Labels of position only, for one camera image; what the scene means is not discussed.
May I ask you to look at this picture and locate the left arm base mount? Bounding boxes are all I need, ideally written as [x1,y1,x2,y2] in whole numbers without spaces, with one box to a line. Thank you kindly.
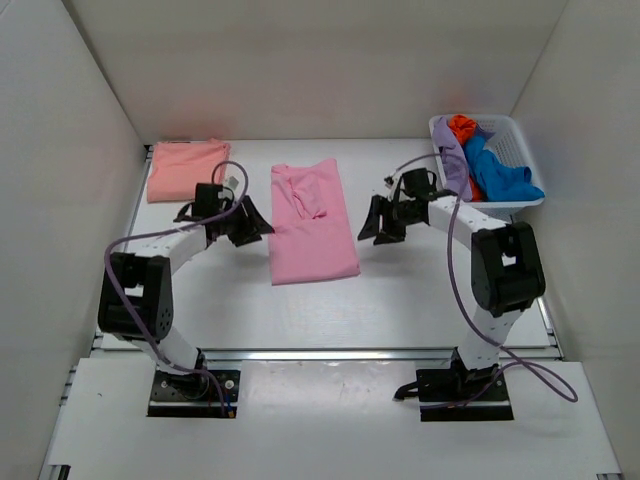
[147,369,241,419]

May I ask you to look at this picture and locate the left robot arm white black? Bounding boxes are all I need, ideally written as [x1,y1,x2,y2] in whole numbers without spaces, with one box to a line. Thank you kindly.
[97,183,274,398]

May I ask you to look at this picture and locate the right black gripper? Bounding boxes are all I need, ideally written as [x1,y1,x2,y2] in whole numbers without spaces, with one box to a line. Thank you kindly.
[358,197,420,247]

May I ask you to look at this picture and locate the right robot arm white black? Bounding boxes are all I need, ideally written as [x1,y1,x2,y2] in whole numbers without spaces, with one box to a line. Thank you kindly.
[358,168,546,401]

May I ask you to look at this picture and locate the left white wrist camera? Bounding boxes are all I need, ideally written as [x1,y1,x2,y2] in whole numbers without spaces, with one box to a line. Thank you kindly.
[223,175,240,191]

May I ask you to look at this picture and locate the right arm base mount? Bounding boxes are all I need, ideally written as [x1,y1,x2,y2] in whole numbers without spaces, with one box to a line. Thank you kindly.
[393,359,514,422]

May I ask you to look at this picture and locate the orange t shirt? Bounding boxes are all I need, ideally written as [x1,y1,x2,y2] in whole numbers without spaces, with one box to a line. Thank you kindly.
[447,114,488,146]

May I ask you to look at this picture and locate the white plastic laundry basket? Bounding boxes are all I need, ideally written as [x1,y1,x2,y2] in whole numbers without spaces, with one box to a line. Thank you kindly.
[429,114,545,219]

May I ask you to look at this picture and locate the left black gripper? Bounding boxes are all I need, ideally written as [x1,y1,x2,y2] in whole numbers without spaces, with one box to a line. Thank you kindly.
[217,195,275,249]

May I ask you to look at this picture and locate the folded salmon t shirt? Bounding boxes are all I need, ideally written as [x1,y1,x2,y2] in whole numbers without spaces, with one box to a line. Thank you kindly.
[147,139,231,203]

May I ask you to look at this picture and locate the blue t shirt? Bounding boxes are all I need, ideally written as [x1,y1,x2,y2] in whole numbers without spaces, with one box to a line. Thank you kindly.
[463,136,545,202]

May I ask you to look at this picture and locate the lavender t shirt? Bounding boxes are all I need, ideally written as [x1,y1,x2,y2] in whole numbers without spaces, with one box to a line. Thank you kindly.
[432,117,472,202]

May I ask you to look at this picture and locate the pink t shirt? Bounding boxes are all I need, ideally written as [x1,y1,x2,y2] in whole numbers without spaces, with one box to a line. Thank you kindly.
[268,159,360,286]

